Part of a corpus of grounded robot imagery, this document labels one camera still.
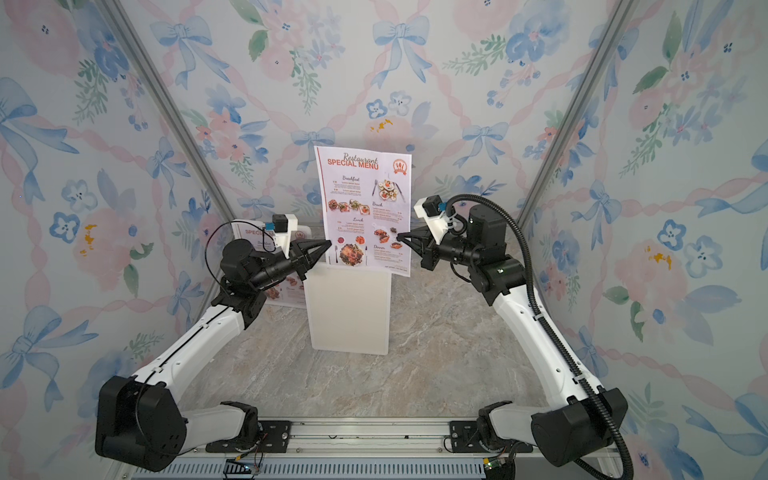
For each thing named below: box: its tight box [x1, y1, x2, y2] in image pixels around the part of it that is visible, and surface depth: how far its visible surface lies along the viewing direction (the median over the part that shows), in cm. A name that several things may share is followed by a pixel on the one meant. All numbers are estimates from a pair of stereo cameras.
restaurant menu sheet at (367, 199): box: [314, 145, 412, 277], surface depth 65 cm
